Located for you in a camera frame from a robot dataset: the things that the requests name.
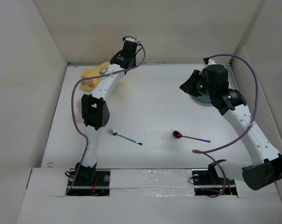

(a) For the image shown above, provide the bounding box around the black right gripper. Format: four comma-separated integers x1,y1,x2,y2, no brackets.
179,69,215,98

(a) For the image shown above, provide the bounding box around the yellow cartoon print cloth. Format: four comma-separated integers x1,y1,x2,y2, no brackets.
79,61,111,92

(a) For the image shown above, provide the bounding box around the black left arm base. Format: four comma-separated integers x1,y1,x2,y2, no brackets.
65,164,111,196

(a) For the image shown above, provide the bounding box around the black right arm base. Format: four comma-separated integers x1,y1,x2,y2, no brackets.
188,162,238,197

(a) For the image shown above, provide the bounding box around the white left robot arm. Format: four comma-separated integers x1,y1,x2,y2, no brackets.
75,36,141,185

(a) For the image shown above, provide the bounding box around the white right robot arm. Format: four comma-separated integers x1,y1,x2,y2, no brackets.
180,56,282,191

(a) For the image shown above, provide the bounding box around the teal round plate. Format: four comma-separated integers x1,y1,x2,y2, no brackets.
194,96,211,104

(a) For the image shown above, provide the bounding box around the purple iridescent spoon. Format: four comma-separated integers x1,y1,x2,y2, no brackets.
172,131,211,143

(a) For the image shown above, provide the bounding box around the pink cup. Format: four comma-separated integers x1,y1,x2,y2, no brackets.
76,99,82,114

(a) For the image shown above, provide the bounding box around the iridescent fork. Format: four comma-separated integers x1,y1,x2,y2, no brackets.
107,128,143,146

